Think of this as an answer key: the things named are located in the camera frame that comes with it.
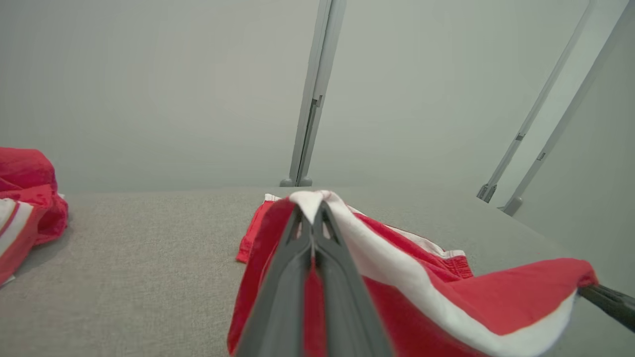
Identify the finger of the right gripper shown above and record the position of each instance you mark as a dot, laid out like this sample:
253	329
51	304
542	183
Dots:
615	305

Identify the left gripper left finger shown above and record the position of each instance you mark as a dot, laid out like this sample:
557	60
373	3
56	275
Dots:
278	307

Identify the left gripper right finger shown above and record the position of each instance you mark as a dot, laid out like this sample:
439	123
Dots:
347	317

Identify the red shirt with white sleeves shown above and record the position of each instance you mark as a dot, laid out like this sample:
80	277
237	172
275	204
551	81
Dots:
30	173

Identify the grey partition post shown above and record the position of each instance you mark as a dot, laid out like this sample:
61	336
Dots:
502	167
526	181
317	74

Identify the red shorts with white bands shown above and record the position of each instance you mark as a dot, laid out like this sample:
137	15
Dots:
496	302

